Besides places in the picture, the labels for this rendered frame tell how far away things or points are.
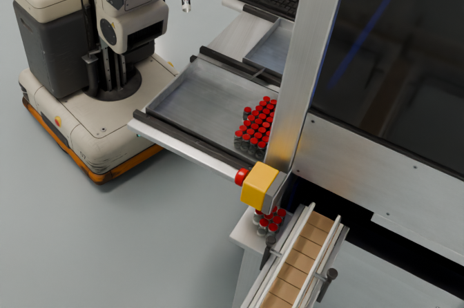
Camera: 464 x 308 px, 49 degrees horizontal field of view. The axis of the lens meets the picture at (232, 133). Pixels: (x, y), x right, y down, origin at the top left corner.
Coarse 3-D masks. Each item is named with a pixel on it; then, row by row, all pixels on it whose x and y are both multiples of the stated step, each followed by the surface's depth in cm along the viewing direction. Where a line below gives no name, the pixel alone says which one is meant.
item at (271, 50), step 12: (276, 24) 168; (288, 24) 168; (264, 36) 162; (276, 36) 167; (288, 36) 167; (252, 48) 156; (264, 48) 162; (276, 48) 162; (288, 48) 163; (252, 60) 157; (264, 60) 158; (276, 60) 158; (264, 72) 152; (276, 72) 149
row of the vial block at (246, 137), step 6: (270, 102) 139; (276, 102) 139; (270, 108) 137; (264, 114) 135; (258, 120) 133; (264, 120) 135; (252, 126) 132; (258, 126) 132; (246, 132) 130; (252, 132) 130; (246, 138) 129; (246, 144) 130; (246, 150) 131
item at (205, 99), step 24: (192, 72) 151; (216, 72) 150; (168, 96) 143; (192, 96) 144; (216, 96) 145; (240, 96) 146; (168, 120) 133; (192, 120) 137; (216, 120) 138; (240, 120) 139; (216, 144) 129
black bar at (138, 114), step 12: (144, 120) 134; (156, 120) 134; (168, 132) 132; (180, 132) 132; (192, 144) 131; (204, 144) 130; (216, 156) 129; (228, 156) 128; (240, 168) 127; (252, 168) 126
